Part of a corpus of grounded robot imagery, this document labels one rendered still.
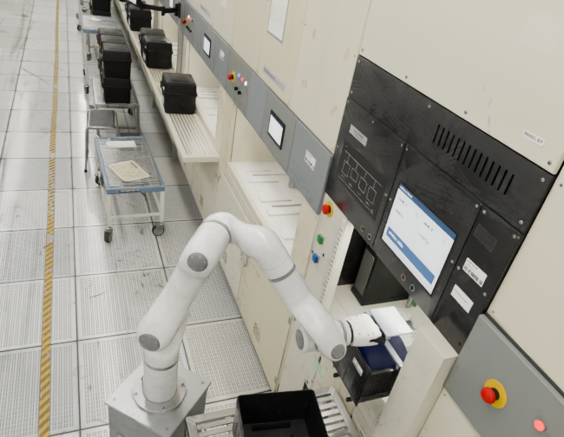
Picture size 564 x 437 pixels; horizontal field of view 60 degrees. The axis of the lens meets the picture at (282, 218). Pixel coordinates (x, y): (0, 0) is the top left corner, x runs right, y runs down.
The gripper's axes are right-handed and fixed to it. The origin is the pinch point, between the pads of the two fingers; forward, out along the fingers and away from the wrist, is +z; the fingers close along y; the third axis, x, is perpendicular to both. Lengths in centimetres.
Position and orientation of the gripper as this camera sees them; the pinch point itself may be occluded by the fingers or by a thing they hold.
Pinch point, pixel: (387, 325)
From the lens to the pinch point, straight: 166.1
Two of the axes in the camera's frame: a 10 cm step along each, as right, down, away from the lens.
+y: 3.4, 5.6, -7.6
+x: 1.7, -8.3, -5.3
